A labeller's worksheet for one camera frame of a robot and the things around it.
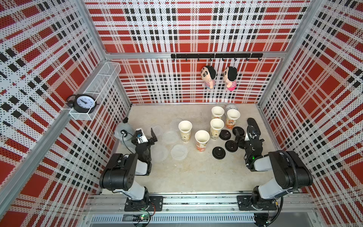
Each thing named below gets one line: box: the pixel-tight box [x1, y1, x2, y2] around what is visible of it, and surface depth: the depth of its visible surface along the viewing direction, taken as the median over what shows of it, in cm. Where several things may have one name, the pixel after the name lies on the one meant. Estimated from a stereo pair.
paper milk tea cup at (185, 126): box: [178, 120, 193, 144], surface depth 90 cm
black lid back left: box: [218, 129, 232, 141], surface depth 103 cm
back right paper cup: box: [225, 108, 241, 131], surface depth 97 cm
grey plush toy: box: [113, 122, 137, 152], surface depth 83 cm
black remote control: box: [247, 117, 261, 136], surface depth 107 cm
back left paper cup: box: [211, 105, 225, 120], surface depth 98 cm
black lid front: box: [211, 146, 226, 160], surface depth 93 cm
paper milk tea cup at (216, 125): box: [209, 117, 225, 140], surface depth 93 cm
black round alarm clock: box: [66, 93, 99, 114], surface depth 64 cm
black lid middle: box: [224, 139, 239, 153], surface depth 96 cm
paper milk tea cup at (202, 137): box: [194, 129, 211, 152], surface depth 85 cm
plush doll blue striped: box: [200, 65, 217, 90], surface depth 95 cm
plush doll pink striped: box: [223, 66, 238, 92], surface depth 96 cm
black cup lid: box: [238, 138, 246, 149], surface depth 84 cm
